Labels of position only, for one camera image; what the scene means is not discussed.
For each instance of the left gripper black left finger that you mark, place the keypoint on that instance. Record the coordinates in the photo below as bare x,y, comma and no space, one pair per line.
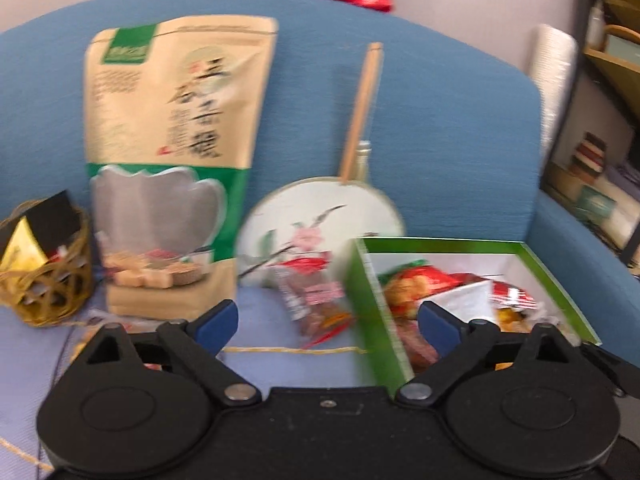
194,347

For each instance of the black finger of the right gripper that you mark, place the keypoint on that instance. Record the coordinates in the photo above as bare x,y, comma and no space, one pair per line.
622,375

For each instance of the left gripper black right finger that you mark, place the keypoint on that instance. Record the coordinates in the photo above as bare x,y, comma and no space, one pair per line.
461,346

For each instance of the red clear date snack bag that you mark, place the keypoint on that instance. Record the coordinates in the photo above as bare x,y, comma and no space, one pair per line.
315,301

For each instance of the white silver snack packet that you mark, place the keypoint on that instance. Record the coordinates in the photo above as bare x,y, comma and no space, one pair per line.
468,302

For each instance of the red white striped snack packet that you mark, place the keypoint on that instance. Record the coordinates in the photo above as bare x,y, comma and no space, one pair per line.
506,295

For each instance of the green white cardboard box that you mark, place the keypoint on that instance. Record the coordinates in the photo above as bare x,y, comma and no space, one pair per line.
386,279

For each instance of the clear peanut snack bag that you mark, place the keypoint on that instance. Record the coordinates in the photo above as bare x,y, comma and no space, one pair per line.
95,319

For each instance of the woven bamboo basket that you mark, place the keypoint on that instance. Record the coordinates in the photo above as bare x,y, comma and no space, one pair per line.
55,291

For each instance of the round painted hand fan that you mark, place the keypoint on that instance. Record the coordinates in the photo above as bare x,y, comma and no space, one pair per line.
321,216

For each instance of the yellow black packet in basket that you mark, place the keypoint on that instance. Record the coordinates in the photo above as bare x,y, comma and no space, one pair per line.
31,239

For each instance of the blue fabric sofa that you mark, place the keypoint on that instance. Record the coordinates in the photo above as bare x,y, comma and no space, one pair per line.
455,131

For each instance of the dark shelf unit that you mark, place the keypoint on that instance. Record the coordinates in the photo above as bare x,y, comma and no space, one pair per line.
603,91

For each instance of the large beige green grain bag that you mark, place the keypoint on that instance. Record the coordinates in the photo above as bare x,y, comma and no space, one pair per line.
171,115

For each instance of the white bubble wrap roll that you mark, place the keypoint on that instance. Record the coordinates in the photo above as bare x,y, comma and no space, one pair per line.
551,67

